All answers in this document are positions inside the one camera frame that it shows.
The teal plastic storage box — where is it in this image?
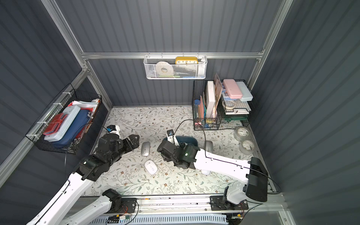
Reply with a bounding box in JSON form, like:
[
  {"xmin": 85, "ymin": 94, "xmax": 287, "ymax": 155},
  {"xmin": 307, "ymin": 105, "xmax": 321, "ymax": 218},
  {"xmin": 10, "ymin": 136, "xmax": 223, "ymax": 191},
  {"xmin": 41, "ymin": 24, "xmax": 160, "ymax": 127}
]
[{"xmin": 158, "ymin": 136, "xmax": 198, "ymax": 150}]

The white scroll wheel mouse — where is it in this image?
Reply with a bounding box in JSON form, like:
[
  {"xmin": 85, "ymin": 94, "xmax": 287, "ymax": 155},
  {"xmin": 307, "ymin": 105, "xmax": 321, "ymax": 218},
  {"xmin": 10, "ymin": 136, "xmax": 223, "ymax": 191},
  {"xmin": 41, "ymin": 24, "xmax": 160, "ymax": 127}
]
[{"xmin": 205, "ymin": 140, "xmax": 213, "ymax": 153}]

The silver grey slim mouse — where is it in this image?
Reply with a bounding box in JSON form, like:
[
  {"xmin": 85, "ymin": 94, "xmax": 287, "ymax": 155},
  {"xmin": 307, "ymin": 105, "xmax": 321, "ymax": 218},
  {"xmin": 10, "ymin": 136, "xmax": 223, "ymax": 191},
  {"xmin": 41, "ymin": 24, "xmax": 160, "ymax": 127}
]
[{"xmin": 141, "ymin": 142, "xmax": 151, "ymax": 157}]

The white small mouse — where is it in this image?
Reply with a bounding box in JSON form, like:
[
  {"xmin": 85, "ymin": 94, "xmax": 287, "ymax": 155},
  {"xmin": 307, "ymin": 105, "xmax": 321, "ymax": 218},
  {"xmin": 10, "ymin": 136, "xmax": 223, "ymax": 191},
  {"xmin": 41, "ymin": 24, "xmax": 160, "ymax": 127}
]
[{"xmin": 144, "ymin": 160, "xmax": 158, "ymax": 175}]

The silver rimmed slim mouse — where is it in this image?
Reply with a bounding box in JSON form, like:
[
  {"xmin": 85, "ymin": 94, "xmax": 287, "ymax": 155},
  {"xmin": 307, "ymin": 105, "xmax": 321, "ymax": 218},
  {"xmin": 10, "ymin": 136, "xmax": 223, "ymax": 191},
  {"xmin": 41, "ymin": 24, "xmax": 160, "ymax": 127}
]
[{"xmin": 201, "ymin": 170, "xmax": 211, "ymax": 176}]

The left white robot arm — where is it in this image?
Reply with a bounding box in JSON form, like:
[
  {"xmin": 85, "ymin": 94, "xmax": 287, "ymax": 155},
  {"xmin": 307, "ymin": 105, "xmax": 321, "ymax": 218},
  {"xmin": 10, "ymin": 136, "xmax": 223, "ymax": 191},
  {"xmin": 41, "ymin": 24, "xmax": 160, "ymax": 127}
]
[{"xmin": 29, "ymin": 125, "xmax": 140, "ymax": 225}]

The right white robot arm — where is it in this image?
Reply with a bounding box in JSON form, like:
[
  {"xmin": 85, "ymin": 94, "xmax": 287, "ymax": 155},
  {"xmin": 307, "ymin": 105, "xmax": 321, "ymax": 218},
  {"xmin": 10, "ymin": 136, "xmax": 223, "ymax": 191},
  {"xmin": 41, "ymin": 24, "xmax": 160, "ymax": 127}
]
[{"xmin": 157, "ymin": 129, "xmax": 268, "ymax": 205}]

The white upright box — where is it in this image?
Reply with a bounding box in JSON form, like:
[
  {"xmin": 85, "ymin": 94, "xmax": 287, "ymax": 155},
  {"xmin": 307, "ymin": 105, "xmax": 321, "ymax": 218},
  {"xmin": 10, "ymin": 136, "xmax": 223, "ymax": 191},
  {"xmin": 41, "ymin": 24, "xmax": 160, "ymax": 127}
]
[{"xmin": 206, "ymin": 81, "xmax": 216, "ymax": 118}]

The white plastic case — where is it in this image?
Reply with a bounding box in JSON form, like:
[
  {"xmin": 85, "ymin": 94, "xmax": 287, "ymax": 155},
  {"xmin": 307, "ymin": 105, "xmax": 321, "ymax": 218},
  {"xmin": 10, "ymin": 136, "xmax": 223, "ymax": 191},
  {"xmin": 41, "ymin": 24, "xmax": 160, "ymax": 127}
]
[{"xmin": 44, "ymin": 106, "xmax": 81, "ymax": 142}]

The red pouch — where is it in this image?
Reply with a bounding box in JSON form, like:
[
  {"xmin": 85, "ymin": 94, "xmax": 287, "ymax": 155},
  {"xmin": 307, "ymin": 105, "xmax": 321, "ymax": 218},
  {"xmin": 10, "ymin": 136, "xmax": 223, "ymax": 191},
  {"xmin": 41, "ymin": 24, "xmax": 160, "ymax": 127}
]
[{"xmin": 43, "ymin": 112, "xmax": 67, "ymax": 136}]

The clear tape roll far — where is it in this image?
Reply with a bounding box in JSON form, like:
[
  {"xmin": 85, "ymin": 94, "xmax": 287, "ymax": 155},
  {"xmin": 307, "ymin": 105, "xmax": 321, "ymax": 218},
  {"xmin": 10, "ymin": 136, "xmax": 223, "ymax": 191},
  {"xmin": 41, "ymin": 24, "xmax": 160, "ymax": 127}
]
[{"xmin": 233, "ymin": 126, "xmax": 250, "ymax": 142}]

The clear tape roll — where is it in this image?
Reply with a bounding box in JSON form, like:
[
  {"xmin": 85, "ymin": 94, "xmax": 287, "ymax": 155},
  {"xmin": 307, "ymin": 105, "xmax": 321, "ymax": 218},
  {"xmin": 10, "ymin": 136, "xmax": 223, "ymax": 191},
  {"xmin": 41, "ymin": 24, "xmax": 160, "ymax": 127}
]
[
  {"xmin": 240, "ymin": 140, "xmax": 255, "ymax": 155},
  {"xmin": 233, "ymin": 126, "xmax": 250, "ymax": 142}
]

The clear tape roll near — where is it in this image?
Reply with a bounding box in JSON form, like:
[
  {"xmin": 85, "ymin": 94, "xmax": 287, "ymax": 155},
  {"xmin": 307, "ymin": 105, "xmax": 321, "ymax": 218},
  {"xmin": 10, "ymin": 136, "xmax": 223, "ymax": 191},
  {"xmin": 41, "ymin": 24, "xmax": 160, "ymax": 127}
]
[{"xmin": 240, "ymin": 140, "xmax": 255, "ymax": 155}]

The pink pencil case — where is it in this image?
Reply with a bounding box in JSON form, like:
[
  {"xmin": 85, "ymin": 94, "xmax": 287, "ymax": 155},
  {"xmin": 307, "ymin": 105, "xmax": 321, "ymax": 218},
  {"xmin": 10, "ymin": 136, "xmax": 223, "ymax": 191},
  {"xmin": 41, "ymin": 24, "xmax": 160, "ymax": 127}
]
[{"xmin": 223, "ymin": 79, "xmax": 243, "ymax": 99}]

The light blue pencil case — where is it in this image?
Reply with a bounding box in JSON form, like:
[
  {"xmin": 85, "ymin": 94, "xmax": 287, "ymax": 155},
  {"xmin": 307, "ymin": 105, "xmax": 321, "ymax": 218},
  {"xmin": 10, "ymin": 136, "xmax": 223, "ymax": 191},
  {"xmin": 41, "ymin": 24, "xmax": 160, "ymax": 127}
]
[{"xmin": 236, "ymin": 82, "xmax": 253, "ymax": 102}]

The white tape roll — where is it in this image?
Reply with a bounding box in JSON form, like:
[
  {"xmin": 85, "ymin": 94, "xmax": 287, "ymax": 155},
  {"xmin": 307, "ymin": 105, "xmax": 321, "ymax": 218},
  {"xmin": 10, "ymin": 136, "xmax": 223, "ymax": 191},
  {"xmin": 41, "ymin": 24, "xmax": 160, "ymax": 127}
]
[{"xmin": 155, "ymin": 61, "xmax": 174, "ymax": 77}]

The white hanging mesh basket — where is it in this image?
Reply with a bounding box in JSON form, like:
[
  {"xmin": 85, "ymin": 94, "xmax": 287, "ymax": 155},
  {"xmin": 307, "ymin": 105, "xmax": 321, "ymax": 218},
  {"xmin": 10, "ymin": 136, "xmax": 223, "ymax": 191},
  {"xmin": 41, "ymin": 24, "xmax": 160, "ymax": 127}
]
[{"xmin": 143, "ymin": 55, "xmax": 208, "ymax": 80}]

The yellow clock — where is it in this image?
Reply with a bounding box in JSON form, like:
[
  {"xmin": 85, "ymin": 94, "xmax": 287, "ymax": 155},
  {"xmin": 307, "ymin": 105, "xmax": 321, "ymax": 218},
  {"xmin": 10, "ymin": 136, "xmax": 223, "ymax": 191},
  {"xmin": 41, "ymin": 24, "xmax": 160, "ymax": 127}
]
[{"xmin": 175, "ymin": 56, "xmax": 199, "ymax": 65}]

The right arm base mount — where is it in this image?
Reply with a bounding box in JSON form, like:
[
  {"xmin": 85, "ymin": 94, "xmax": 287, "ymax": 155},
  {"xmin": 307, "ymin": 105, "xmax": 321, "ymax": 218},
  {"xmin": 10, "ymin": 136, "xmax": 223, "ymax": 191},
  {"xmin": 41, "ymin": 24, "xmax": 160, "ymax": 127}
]
[{"xmin": 210, "ymin": 196, "xmax": 249, "ymax": 211}]

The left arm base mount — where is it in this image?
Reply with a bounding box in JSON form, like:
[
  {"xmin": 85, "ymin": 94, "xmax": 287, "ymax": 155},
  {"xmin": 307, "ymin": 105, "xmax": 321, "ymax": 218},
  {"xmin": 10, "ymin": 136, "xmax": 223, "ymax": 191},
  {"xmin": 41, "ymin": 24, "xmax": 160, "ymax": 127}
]
[{"xmin": 105, "ymin": 198, "xmax": 137, "ymax": 215}]

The black wire desk organizer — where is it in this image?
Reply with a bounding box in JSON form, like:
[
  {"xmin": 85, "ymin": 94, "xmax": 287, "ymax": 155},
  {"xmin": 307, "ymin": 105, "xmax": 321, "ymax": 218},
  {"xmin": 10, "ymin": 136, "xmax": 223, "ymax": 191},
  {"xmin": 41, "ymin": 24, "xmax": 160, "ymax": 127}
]
[{"xmin": 192, "ymin": 80, "xmax": 255, "ymax": 130}]

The black wire side basket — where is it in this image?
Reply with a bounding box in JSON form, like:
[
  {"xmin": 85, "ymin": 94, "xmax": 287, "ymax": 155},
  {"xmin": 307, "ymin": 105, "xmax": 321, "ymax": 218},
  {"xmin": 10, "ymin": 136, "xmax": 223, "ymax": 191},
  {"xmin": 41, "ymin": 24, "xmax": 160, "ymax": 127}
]
[{"xmin": 26, "ymin": 86, "xmax": 102, "ymax": 155}]

